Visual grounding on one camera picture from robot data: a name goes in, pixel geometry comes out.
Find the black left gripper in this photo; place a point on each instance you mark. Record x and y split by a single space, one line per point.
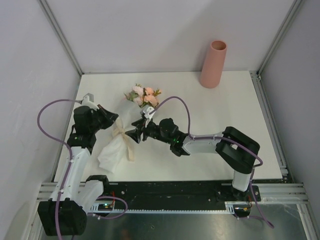
109 117

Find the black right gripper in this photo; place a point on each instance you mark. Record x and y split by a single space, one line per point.
136 134

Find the cream printed ribbon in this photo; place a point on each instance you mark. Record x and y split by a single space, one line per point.
120 131

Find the white wrapping paper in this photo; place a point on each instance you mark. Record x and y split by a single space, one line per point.
115 151

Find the pink flower bouquet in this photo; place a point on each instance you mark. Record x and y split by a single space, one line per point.
143 96

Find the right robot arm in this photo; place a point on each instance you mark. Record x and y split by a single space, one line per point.
238 150

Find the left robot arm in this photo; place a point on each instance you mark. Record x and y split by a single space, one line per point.
65 212

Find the pink tall vase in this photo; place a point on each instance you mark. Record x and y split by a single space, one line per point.
213 64

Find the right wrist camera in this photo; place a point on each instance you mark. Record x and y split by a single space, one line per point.
147 112

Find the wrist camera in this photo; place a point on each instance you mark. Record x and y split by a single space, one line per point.
88 100
147 112

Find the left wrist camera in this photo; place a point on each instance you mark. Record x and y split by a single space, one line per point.
88 100

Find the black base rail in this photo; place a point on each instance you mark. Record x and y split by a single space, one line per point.
170 196

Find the left aluminium frame post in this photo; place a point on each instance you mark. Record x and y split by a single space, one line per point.
52 20

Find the aluminium frame post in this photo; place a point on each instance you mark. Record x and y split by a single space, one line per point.
52 20
280 35

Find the right aluminium frame post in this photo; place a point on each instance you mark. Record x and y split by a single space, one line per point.
280 35

